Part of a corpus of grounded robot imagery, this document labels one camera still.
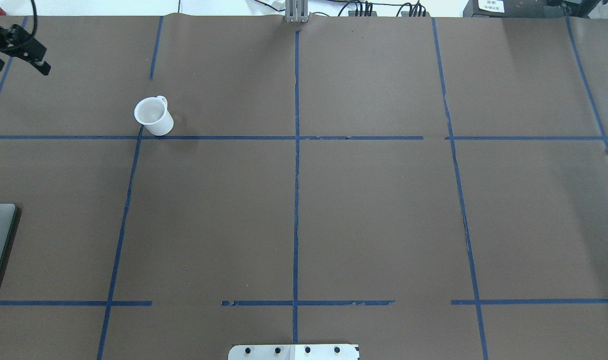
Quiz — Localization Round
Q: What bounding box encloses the white plastic cup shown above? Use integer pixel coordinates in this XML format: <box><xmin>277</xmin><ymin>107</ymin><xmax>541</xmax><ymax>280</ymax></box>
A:
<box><xmin>134</xmin><ymin>95</ymin><xmax>174</xmax><ymax>137</ymax></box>

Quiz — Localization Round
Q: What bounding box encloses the brown paper table cover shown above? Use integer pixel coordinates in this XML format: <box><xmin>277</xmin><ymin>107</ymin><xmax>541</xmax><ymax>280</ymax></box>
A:
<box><xmin>0</xmin><ymin>13</ymin><xmax>608</xmax><ymax>360</ymax></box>

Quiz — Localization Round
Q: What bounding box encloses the black label printer box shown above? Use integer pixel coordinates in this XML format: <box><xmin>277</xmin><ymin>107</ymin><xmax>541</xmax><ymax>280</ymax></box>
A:
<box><xmin>462</xmin><ymin>0</ymin><xmax>566</xmax><ymax>19</ymax></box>

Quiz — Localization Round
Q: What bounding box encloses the grey aluminium frame post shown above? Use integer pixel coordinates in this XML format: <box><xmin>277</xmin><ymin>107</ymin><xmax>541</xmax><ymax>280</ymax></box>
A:
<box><xmin>285</xmin><ymin>0</ymin><xmax>310</xmax><ymax>23</ymax></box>

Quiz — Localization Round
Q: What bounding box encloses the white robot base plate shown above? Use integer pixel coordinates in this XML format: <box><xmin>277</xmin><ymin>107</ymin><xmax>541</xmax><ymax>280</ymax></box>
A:
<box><xmin>228</xmin><ymin>343</ymin><xmax>360</xmax><ymax>360</ymax></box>

